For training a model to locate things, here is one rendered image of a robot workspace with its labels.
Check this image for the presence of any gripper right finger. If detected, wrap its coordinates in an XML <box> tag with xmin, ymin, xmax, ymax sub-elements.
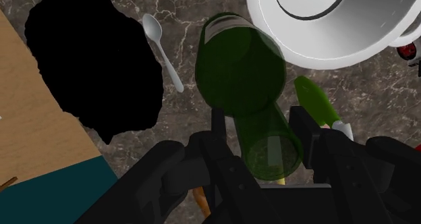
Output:
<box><xmin>288</xmin><ymin>105</ymin><xmax>421</xmax><ymax>224</ymax></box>

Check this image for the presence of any white spoon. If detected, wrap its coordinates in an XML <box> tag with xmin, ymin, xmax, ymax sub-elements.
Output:
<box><xmin>142</xmin><ymin>13</ymin><xmax>185</xmax><ymax>94</ymax></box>

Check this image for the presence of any green glass bottle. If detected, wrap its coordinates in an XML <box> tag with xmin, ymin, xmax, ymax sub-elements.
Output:
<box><xmin>194</xmin><ymin>11</ymin><xmax>304</xmax><ymax>181</ymax></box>

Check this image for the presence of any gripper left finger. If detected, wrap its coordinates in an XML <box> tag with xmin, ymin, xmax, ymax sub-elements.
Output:
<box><xmin>74</xmin><ymin>107</ymin><xmax>281</xmax><ymax>224</ymax></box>

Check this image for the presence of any orange wooden stick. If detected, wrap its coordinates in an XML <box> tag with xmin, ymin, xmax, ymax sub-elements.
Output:
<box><xmin>192</xmin><ymin>186</ymin><xmax>212</xmax><ymax>219</ymax></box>

